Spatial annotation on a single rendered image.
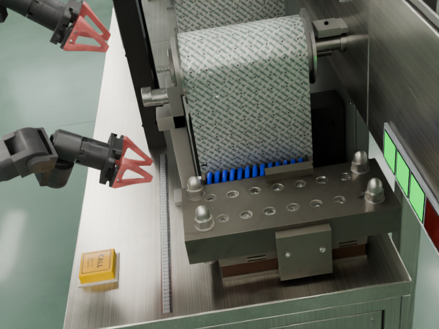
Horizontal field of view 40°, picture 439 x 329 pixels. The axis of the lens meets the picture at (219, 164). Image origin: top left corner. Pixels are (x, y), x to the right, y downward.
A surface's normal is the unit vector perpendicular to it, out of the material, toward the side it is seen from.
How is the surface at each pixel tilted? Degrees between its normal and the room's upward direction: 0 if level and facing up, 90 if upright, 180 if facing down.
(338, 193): 0
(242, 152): 90
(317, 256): 90
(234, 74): 90
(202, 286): 0
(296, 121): 90
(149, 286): 0
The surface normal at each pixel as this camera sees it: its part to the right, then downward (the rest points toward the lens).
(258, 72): 0.09, 0.57
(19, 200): -0.13, -0.81
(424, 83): -0.99, 0.16
